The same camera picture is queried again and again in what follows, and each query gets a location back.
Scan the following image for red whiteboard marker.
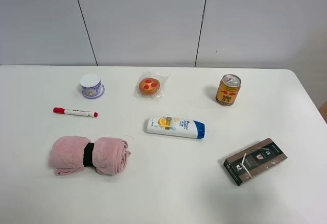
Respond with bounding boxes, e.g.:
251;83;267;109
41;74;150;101
53;107;98;117

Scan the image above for rolled pink towel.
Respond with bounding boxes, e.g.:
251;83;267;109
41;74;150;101
49;136;130;176

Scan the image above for white shampoo bottle blue cap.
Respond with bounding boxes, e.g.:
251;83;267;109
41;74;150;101
147;116;205;139

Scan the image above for upside-down purple paper cup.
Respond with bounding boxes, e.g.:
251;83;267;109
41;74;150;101
80;73;105;99

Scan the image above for fruit tart pastry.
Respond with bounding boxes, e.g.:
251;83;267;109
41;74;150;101
133;71;169;99

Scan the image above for gold Red Bull can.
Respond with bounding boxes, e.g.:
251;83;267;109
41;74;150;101
216;74;241;106

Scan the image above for brown black rectangular box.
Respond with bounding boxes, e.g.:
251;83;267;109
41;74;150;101
223;138;288;186

